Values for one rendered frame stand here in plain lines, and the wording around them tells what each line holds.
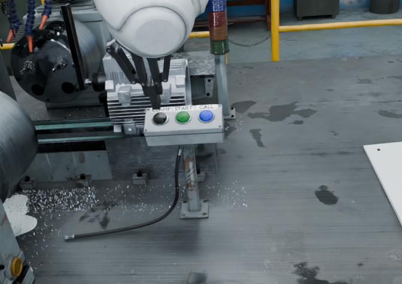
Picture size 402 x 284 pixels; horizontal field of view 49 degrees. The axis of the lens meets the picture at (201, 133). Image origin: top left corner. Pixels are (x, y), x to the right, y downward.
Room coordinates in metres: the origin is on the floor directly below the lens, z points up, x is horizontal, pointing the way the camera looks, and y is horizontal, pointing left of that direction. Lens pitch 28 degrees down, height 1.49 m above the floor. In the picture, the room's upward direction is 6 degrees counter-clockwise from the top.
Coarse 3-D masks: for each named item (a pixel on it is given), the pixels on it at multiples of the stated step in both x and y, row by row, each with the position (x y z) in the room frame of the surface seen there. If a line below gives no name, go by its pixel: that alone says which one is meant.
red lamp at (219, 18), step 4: (208, 12) 1.38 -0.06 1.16; (212, 12) 1.37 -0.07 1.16; (216, 12) 1.36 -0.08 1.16; (220, 12) 1.36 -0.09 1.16; (224, 12) 1.37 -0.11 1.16; (208, 16) 1.38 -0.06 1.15; (212, 16) 1.37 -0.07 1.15; (216, 16) 1.36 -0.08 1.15; (220, 16) 1.36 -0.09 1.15; (224, 16) 1.37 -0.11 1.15; (208, 20) 1.39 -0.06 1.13; (212, 20) 1.37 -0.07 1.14; (216, 20) 1.36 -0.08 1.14; (220, 20) 1.36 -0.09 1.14; (224, 20) 1.37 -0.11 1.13; (208, 24) 1.39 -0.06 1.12; (212, 24) 1.37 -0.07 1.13; (216, 24) 1.36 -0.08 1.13; (220, 24) 1.36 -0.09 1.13; (224, 24) 1.37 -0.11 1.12
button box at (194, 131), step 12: (168, 108) 0.89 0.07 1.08; (180, 108) 0.88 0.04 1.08; (192, 108) 0.88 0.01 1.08; (204, 108) 0.87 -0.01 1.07; (216, 108) 0.87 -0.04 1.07; (168, 120) 0.86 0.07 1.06; (192, 120) 0.85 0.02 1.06; (216, 120) 0.84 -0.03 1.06; (144, 132) 0.83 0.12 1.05; (156, 132) 0.83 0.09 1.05; (168, 132) 0.83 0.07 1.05; (180, 132) 0.83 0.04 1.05; (192, 132) 0.83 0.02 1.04; (204, 132) 0.82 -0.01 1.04; (216, 132) 0.82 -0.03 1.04; (156, 144) 0.85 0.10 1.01; (168, 144) 0.85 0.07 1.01; (180, 144) 0.85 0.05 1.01
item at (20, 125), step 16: (0, 96) 0.90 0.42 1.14; (0, 112) 0.85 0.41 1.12; (16, 112) 0.89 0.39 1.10; (0, 128) 0.81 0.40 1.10; (16, 128) 0.85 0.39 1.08; (32, 128) 0.90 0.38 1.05; (0, 144) 0.78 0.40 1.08; (16, 144) 0.82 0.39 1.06; (32, 144) 0.88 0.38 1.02; (0, 160) 0.75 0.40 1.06; (16, 160) 0.80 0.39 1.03; (32, 160) 0.90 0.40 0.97; (0, 176) 0.75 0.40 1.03; (16, 176) 0.79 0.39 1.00; (0, 192) 0.75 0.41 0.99
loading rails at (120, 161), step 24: (48, 120) 1.21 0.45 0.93; (72, 120) 1.19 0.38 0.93; (96, 120) 1.19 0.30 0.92; (48, 144) 1.06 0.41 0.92; (72, 144) 1.06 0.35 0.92; (96, 144) 1.05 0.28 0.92; (120, 144) 1.04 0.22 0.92; (144, 144) 1.03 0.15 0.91; (216, 144) 1.13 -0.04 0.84; (48, 168) 1.07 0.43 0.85; (72, 168) 1.06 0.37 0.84; (96, 168) 1.05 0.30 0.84; (120, 168) 1.04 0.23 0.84; (144, 168) 1.03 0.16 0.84; (168, 168) 1.03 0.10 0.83; (216, 168) 1.04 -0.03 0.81
